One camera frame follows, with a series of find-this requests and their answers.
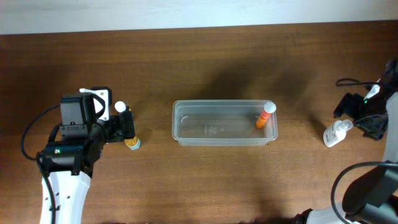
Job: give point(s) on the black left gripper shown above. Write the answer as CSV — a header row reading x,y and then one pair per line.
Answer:
x,y
126,123

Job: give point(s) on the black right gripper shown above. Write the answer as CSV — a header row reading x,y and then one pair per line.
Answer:
x,y
359,112

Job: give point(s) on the black bottle white cap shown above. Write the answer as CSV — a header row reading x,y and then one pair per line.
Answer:
x,y
124,112

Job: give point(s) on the white squeeze bottle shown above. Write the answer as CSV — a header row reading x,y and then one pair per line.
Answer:
x,y
336,132

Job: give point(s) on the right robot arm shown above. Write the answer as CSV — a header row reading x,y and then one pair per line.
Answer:
x,y
370,198

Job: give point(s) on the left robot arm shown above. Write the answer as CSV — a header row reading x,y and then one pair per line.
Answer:
x,y
67,161

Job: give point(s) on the clear plastic container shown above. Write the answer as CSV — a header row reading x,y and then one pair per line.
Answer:
x,y
221,123

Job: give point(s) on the gold lid small jar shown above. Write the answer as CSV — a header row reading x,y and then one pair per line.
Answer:
x,y
133,143

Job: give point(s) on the orange tube white cap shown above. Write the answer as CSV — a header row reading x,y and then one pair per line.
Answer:
x,y
268,110

